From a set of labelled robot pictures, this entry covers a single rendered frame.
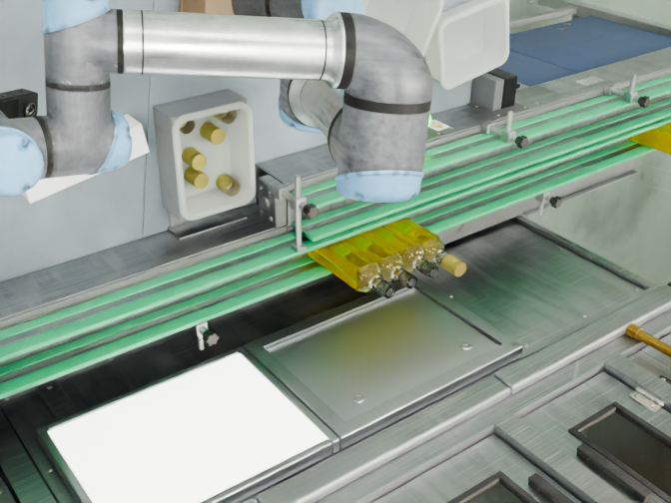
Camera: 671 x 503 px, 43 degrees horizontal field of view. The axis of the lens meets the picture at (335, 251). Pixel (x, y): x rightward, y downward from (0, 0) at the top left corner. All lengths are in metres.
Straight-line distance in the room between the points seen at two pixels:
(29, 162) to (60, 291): 0.67
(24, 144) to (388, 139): 0.44
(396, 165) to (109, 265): 0.78
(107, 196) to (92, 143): 0.68
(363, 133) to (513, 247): 1.18
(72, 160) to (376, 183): 0.38
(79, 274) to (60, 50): 0.74
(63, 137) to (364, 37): 0.38
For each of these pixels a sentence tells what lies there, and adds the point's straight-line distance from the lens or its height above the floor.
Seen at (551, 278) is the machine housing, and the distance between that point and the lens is 2.12.
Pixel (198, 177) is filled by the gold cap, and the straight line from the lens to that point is 1.75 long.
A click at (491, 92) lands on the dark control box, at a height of 0.82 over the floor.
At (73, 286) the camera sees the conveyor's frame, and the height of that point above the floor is 0.85.
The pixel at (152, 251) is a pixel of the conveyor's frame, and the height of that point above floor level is 0.82.
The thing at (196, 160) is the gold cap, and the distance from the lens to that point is 1.73.
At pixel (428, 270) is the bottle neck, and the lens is 1.77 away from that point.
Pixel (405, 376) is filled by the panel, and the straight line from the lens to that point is 1.70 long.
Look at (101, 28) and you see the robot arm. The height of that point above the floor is 1.29.
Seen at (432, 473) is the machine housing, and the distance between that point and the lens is 1.57.
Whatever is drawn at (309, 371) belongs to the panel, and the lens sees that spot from 1.71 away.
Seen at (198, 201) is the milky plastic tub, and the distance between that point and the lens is 1.79.
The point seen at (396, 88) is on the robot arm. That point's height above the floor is 1.45.
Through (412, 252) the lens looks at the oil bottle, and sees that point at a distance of 1.80.
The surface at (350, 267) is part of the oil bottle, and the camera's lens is 1.75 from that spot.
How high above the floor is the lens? 2.23
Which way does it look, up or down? 44 degrees down
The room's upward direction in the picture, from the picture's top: 125 degrees clockwise
